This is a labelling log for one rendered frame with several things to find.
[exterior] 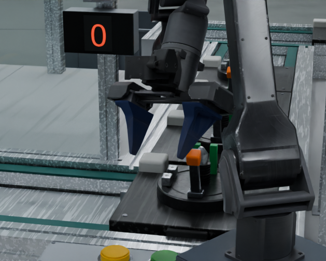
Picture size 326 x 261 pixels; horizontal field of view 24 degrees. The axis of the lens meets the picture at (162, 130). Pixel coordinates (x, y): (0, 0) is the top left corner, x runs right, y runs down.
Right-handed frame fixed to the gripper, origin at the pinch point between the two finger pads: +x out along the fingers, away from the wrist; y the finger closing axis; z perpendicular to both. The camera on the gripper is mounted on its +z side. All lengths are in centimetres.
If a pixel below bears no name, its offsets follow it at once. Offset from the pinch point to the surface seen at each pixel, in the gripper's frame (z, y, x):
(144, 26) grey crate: -161, -162, -97
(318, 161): -68, -12, -15
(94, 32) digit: -4.4, -23.1, -17.9
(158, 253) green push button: -3.8, 1.4, 15.9
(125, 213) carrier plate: -8.6, -10.4, 10.6
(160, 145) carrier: -29.3, -24.5, -5.8
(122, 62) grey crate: -136, -146, -68
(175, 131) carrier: -35.9, -27.1, -10.7
